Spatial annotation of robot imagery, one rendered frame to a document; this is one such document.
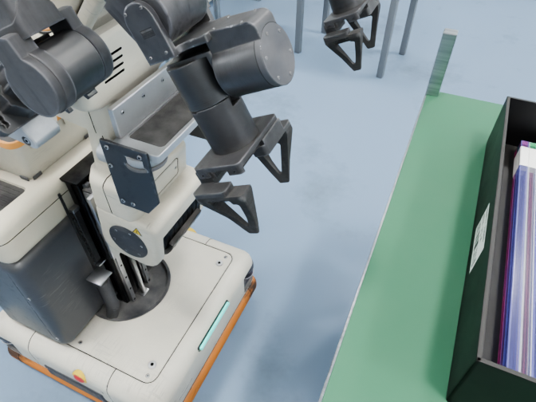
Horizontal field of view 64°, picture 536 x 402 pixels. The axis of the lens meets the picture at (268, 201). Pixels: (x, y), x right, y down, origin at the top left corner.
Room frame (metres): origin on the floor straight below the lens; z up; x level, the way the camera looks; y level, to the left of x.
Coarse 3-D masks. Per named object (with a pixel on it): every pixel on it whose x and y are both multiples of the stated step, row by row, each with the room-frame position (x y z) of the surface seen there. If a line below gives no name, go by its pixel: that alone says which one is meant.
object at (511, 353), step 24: (528, 144) 0.66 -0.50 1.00; (528, 168) 0.59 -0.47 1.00; (528, 192) 0.53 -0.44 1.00; (528, 216) 0.47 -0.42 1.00; (528, 240) 0.42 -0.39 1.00; (528, 264) 0.38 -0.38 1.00; (504, 288) 0.35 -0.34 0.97; (528, 288) 0.34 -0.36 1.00; (504, 312) 0.31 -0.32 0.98; (528, 312) 0.30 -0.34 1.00; (504, 336) 0.27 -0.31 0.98; (528, 336) 0.26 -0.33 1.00; (504, 360) 0.24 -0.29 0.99; (528, 360) 0.23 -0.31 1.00
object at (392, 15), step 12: (300, 0) 3.06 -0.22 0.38; (324, 0) 3.42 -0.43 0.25; (396, 0) 2.69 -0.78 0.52; (300, 12) 3.06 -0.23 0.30; (324, 12) 3.41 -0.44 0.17; (396, 12) 2.72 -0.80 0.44; (408, 12) 3.05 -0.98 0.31; (300, 24) 3.06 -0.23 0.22; (408, 24) 3.04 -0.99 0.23; (300, 36) 3.06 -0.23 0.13; (384, 36) 2.71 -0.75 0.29; (408, 36) 3.04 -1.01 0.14; (300, 48) 3.07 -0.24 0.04; (384, 48) 2.70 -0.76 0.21; (384, 60) 2.69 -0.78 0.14
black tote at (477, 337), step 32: (512, 128) 0.70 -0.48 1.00; (512, 160) 0.65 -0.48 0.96; (480, 192) 0.56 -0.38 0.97; (480, 224) 0.45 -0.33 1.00; (480, 256) 0.37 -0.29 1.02; (480, 288) 0.30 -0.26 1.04; (480, 320) 0.25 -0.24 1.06; (480, 352) 0.21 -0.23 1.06; (448, 384) 0.22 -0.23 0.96; (480, 384) 0.19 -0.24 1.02; (512, 384) 0.18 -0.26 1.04
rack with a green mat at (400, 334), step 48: (432, 96) 0.90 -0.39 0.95; (432, 144) 0.72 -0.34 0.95; (480, 144) 0.72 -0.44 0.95; (432, 192) 0.57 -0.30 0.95; (384, 240) 0.46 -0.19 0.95; (432, 240) 0.46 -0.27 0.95; (384, 288) 0.37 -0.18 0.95; (432, 288) 0.37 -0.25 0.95; (384, 336) 0.29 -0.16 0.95; (432, 336) 0.29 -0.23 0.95; (336, 384) 0.22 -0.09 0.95; (384, 384) 0.22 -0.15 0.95; (432, 384) 0.22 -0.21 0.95
